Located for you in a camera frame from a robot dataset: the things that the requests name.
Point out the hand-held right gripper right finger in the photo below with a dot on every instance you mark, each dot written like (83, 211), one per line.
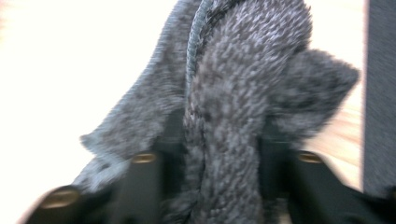
(275, 168)

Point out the grey fuzzy cloth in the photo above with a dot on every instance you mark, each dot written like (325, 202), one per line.
(230, 93)

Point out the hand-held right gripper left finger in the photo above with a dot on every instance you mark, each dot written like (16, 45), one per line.
(172, 161)

